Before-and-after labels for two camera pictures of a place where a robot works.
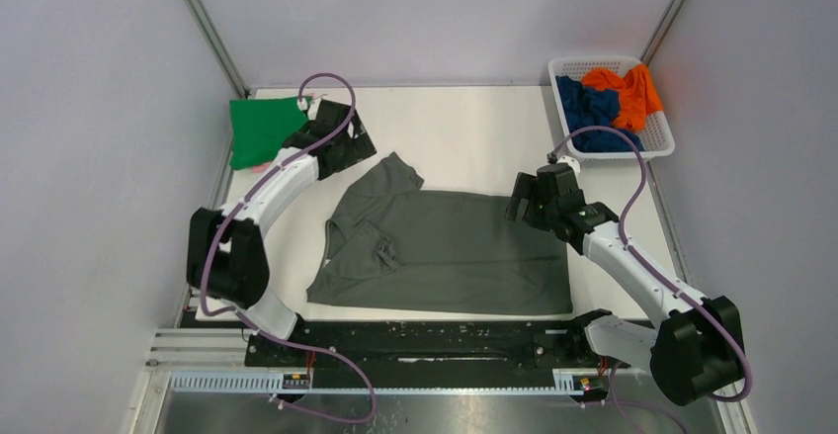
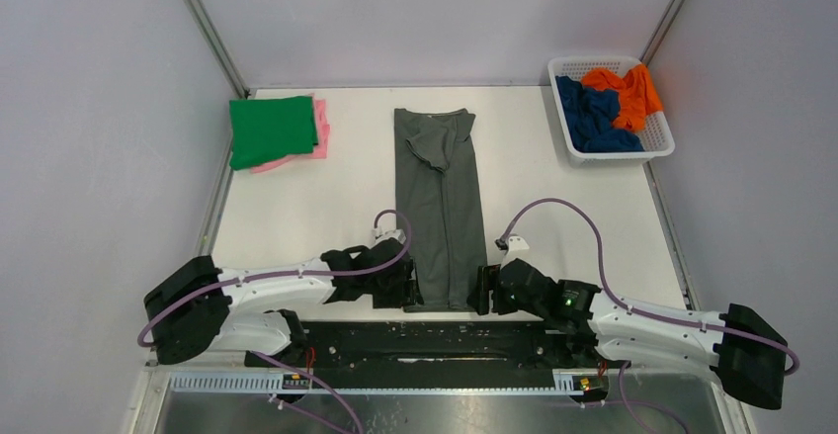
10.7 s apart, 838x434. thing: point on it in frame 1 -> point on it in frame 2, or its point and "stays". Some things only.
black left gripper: [353, 144] -> [406, 283]
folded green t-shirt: [258, 127] stays
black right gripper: [532, 198] -> [491, 289]
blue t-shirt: [587, 108] stays
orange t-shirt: [637, 95] stays
